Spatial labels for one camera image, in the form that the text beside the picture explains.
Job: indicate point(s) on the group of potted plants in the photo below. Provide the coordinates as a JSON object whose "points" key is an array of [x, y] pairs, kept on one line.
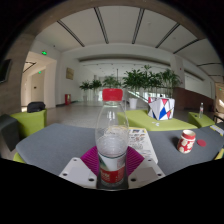
{"points": [[136, 80]]}

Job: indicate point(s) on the flat round red coaster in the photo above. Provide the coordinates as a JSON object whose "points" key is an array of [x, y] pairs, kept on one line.
{"points": [[201, 143]]}

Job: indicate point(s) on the red and white cup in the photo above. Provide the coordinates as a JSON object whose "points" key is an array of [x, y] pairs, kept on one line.
{"points": [[186, 142]]}

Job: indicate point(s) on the long green bench seat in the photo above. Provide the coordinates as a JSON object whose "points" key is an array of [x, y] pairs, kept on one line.
{"points": [[140, 120]]}

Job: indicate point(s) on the tan wall plaque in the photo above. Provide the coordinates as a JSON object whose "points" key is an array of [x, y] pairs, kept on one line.
{"points": [[70, 73]]}

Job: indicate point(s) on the black wall screen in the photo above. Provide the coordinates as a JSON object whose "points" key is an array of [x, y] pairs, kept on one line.
{"points": [[5, 70]]}

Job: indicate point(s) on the white cube with coloured triangles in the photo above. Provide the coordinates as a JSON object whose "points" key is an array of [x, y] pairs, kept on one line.
{"points": [[161, 109]]}

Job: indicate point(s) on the yellow and white leaflet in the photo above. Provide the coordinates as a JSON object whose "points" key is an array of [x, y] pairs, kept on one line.
{"points": [[218, 129]]}

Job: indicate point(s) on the black bag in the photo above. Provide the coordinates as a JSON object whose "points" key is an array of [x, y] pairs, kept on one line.
{"points": [[36, 107]]}

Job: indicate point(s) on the red fire extinguisher cabinet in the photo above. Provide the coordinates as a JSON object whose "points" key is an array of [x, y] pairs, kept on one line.
{"points": [[67, 99]]}

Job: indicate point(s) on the green ottoman with black bag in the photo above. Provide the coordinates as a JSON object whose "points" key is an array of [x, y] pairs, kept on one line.
{"points": [[30, 122]]}

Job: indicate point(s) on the clear red-capped water bottle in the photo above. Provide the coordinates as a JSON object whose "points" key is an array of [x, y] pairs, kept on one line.
{"points": [[112, 140]]}

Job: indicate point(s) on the small clear plastic bottle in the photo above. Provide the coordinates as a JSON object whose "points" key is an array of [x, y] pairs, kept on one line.
{"points": [[201, 111]]}

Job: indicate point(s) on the green exit sign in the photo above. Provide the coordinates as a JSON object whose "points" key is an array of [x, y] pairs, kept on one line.
{"points": [[44, 52]]}

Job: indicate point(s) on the printed magazine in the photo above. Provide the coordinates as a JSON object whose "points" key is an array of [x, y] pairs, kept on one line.
{"points": [[141, 141]]}

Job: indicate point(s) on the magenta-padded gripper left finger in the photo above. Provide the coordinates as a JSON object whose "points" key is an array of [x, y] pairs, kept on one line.
{"points": [[76, 171]]}

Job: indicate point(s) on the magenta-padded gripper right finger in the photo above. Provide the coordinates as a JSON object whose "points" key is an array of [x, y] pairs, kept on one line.
{"points": [[146, 171]]}

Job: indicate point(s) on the green ottoman with small bottle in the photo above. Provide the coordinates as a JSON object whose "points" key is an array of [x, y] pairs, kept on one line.
{"points": [[200, 122]]}

